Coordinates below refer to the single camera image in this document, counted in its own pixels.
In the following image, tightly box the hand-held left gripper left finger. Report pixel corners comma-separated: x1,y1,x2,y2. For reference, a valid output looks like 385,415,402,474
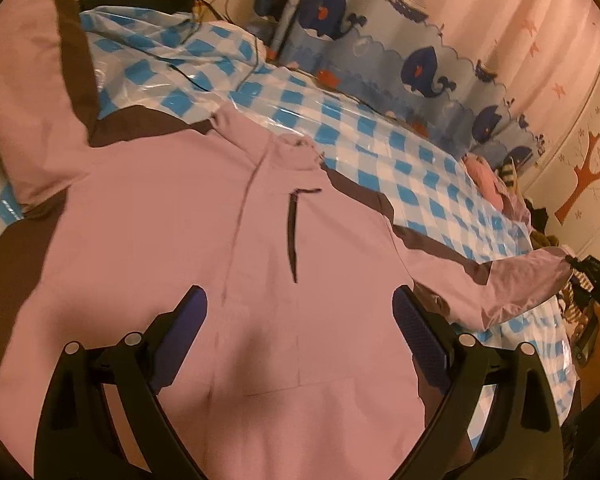
34,285,209,480

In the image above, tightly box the dark striped cloth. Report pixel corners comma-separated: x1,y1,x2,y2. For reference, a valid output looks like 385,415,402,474
500,157,521,192

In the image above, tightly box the pink and brown jacket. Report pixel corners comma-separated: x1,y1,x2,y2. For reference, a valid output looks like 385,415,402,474
0,0,578,480

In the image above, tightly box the thin dark cable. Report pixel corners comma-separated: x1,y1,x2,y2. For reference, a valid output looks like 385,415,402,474
142,0,268,83

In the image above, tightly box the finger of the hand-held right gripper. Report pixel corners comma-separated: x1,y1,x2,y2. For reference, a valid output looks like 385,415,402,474
564,255,593,281

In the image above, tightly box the red tree wall sticker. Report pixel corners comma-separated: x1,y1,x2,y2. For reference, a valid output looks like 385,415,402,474
554,130,600,226

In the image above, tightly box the pink clothing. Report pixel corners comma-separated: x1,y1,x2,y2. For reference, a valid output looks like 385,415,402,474
462,154,530,226

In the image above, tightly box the dark clothes pile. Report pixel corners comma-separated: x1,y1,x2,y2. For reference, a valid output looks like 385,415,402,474
522,197,560,248

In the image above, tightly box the brown striped cloth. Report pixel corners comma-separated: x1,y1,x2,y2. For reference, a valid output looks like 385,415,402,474
558,280,589,333

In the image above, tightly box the blue checkered plastic bed cover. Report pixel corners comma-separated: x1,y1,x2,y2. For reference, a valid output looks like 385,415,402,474
0,7,580,461

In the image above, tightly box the pink whale print curtain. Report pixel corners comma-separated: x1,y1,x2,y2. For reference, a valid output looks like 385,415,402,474
242,0,600,171

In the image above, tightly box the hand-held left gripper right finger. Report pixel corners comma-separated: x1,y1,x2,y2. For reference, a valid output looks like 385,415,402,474
392,285,563,480

